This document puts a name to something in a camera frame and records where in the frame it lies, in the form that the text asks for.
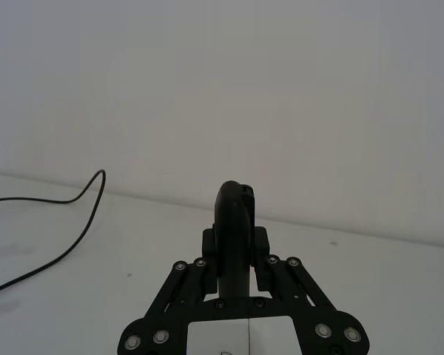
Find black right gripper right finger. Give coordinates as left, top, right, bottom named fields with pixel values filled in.
left=250, top=226, right=371, bottom=355

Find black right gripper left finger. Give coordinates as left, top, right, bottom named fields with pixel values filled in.
left=116, top=227, right=222, bottom=355

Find black power cable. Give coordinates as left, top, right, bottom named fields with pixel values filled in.
left=0, top=169, right=107, bottom=300

